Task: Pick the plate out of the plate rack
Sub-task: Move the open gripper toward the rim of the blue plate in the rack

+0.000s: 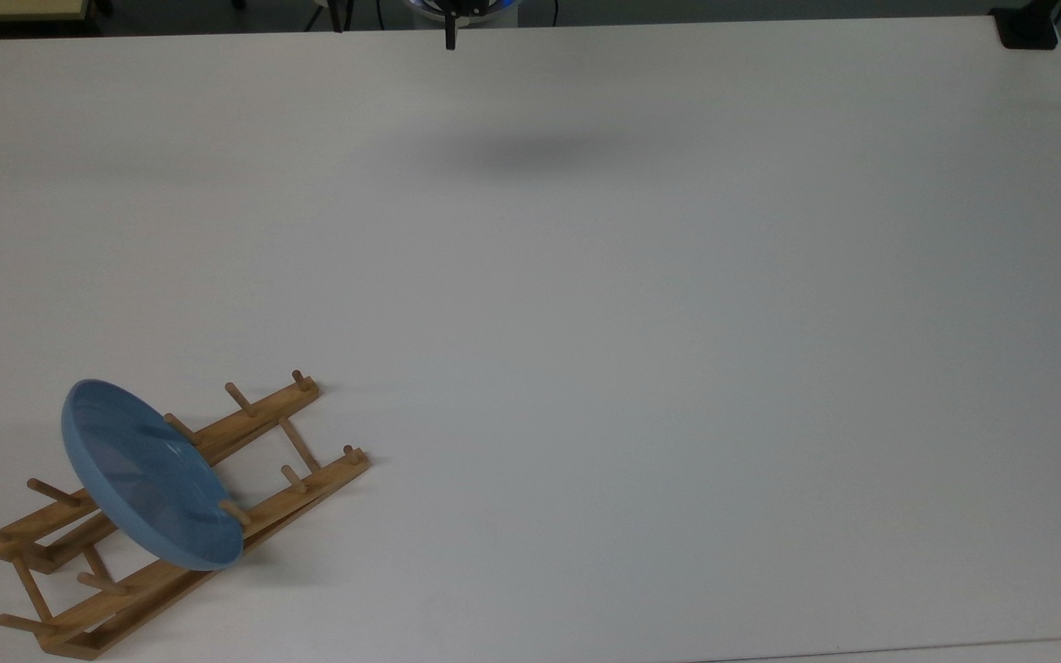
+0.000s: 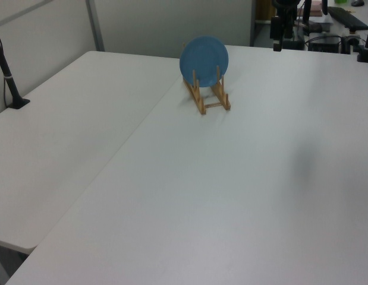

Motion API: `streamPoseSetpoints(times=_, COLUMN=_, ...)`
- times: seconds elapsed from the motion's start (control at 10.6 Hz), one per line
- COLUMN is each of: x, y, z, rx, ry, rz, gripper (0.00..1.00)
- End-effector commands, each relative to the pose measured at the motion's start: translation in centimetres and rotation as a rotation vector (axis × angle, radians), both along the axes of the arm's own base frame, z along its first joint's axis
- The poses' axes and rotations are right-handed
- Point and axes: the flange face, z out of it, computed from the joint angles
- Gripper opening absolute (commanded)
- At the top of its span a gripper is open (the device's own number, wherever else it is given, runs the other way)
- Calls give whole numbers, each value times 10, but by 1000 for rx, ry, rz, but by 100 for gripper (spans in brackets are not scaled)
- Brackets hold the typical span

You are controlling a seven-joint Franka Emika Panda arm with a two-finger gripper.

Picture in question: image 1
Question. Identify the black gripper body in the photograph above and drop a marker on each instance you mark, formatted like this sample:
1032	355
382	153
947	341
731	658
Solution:
466	8

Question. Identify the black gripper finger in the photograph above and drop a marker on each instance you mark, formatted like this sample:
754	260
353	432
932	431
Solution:
450	33

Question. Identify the blue round plate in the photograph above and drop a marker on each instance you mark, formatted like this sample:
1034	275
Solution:
148	474

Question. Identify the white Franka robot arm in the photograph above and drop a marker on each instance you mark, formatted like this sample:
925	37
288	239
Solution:
420	4

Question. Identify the wooden plate rack with pegs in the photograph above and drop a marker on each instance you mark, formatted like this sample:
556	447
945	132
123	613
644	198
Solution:
305	493

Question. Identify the black stand leg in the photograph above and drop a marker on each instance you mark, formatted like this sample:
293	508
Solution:
337	14

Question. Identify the light wooden side table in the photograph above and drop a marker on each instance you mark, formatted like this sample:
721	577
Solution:
5	8

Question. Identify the black camera pole with clamp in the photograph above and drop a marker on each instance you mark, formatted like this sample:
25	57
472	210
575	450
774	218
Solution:
1028	29

